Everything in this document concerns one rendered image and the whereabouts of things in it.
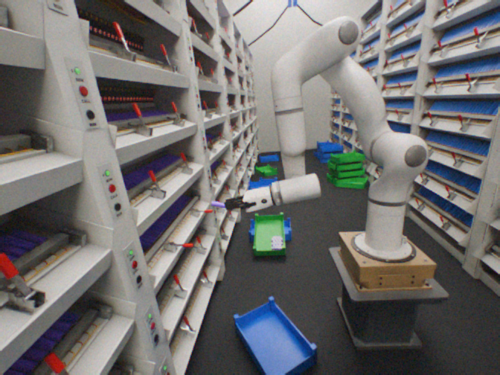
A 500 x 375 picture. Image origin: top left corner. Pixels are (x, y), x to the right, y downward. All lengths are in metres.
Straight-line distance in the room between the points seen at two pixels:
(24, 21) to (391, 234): 1.05
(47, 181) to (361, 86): 0.78
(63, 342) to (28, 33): 0.55
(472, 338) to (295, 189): 0.93
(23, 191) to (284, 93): 0.63
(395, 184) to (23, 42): 0.93
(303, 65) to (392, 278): 0.74
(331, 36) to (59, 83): 0.60
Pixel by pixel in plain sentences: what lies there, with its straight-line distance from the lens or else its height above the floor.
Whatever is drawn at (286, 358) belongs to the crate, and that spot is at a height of 0.00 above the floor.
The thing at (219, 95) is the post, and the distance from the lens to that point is 1.86.
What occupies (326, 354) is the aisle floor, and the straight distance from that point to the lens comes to 1.18.
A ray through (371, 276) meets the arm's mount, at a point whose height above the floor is 0.34.
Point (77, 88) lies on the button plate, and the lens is 0.57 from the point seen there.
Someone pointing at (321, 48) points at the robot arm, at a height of 1.06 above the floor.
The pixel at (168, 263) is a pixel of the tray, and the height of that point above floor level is 0.48.
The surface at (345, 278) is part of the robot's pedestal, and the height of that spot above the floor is 0.28.
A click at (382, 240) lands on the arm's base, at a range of 1.00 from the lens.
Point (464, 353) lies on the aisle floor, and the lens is 1.34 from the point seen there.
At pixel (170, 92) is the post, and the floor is 1.01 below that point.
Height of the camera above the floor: 0.94
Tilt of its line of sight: 19 degrees down
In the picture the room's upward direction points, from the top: 5 degrees counter-clockwise
